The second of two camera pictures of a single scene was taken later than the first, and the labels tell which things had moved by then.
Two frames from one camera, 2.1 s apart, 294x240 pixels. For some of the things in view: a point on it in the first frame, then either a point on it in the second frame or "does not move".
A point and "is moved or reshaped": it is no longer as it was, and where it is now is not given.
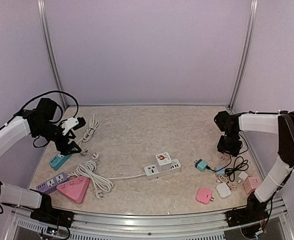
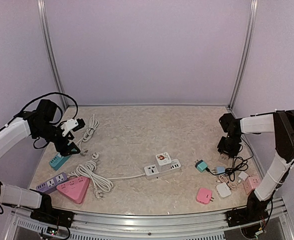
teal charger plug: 200,164 does not move
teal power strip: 58,161 does not move
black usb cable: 230,158 is moved or reshaped
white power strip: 151,171 does not move
